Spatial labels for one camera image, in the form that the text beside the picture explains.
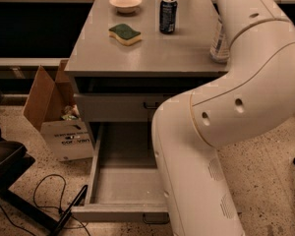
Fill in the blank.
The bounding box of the blue pepsi can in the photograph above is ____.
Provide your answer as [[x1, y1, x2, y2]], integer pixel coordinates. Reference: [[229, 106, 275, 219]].
[[159, 0, 178, 34]]

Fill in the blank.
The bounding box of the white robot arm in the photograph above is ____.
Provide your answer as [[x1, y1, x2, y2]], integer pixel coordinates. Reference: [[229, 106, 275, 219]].
[[151, 0, 295, 236]]

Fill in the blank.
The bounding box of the grey top drawer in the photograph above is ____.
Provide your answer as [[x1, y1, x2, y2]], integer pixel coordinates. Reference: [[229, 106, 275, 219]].
[[75, 93, 170, 122]]

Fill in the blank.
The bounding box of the grey metal drawer cabinet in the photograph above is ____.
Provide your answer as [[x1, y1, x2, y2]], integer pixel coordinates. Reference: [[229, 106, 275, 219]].
[[65, 0, 227, 141]]

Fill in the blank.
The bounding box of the open grey middle drawer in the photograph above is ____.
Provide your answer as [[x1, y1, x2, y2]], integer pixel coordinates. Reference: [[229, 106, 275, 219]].
[[72, 122, 169, 224]]

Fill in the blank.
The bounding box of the green yellow sponge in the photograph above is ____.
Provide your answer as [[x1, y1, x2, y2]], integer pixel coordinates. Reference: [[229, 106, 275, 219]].
[[108, 24, 142, 46]]

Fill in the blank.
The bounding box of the clear plastic water bottle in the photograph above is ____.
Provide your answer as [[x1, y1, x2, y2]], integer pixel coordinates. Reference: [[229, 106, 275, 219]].
[[208, 17, 231, 64]]

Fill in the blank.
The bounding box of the brown cardboard box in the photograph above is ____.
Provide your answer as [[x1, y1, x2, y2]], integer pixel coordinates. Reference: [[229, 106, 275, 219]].
[[24, 60, 92, 161]]

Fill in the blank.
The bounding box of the white ceramic bowl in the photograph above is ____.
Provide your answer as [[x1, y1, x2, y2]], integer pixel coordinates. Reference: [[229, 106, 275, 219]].
[[109, 0, 142, 14]]

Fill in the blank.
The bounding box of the black chair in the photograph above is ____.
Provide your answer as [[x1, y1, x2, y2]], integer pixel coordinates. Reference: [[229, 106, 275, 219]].
[[0, 128, 88, 236]]

